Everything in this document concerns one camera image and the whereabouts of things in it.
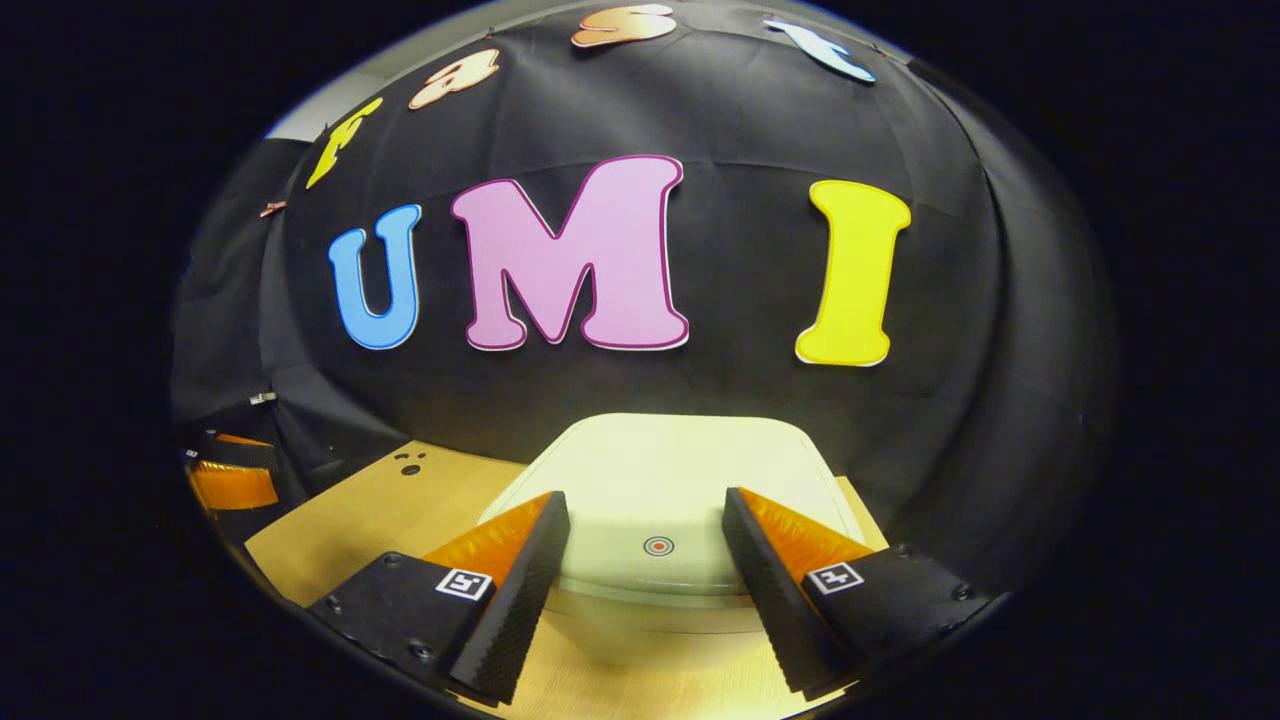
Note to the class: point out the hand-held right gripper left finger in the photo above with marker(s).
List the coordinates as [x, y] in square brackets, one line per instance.
[515, 615]

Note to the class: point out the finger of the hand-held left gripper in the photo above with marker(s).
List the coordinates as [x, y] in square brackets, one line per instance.
[245, 450]
[235, 488]

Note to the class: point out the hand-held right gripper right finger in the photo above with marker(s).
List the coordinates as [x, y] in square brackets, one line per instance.
[770, 605]

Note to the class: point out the pale green desktop garbage bin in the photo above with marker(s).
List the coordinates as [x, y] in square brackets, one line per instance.
[650, 470]

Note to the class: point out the wooden desktop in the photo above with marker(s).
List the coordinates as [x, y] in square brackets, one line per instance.
[380, 510]

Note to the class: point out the black backdrop cloth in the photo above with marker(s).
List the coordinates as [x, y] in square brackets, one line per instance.
[740, 110]

